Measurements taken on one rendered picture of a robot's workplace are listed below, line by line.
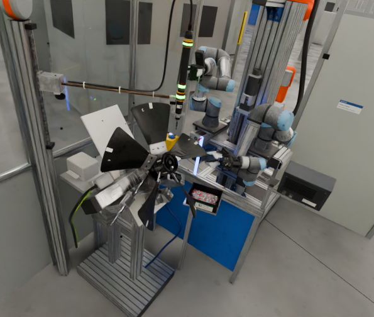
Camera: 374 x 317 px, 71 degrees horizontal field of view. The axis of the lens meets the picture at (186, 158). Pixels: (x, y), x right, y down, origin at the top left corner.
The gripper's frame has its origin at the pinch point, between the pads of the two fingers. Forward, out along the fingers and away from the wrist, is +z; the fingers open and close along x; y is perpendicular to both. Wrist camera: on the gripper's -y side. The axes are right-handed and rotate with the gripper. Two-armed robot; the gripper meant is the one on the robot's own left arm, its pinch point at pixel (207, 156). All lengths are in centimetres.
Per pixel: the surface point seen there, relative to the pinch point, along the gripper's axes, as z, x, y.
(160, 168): 28.1, -4.4, 18.0
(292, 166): -47.2, -7.5, 11.6
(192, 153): 9.2, 0.4, -3.1
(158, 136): 30.3, -12.6, 1.3
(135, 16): 52, -53, -78
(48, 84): 84, -37, 1
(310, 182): -54, -7, 23
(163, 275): 16, 109, 19
